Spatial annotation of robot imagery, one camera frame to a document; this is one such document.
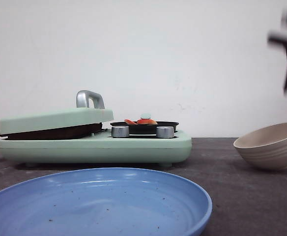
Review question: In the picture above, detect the blue plastic plate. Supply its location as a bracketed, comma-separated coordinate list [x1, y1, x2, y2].
[0, 168, 213, 236]

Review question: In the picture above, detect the right silver control knob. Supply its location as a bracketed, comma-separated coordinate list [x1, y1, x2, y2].
[156, 126, 174, 139]

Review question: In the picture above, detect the cream ribbed bowl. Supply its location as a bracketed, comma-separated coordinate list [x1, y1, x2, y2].
[233, 122, 287, 170]

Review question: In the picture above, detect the black round frying pan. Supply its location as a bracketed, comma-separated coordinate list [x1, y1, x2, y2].
[110, 114, 179, 135]

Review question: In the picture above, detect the pink cooked shrimp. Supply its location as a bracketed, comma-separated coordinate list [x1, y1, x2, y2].
[124, 118, 158, 125]

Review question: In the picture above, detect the white bread slice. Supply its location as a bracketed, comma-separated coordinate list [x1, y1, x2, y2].
[4, 123, 102, 140]

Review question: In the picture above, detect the black sandwich maker lid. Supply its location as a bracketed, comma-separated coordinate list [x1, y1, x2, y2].
[0, 90, 114, 137]

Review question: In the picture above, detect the left silver control knob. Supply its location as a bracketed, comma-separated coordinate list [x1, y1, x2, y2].
[111, 125, 129, 138]

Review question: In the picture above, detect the silver control knob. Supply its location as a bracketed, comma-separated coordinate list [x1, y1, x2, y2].
[156, 126, 174, 139]
[111, 125, 129, 138]

